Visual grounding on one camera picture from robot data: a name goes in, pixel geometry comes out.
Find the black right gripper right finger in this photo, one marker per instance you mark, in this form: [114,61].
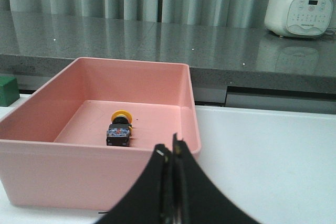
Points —
[197,199]

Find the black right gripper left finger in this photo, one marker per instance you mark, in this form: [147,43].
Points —
[150,200]

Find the yellow push button switch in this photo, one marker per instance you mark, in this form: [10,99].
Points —
[119,131]

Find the pink plastic bin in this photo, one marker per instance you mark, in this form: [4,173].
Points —
[53,145]

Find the grey stone counter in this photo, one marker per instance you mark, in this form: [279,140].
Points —
[35,47]

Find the small green cube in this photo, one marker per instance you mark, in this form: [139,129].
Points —
[9,90]

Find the white kitchen blender appliance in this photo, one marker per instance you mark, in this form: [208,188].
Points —
[298,18]

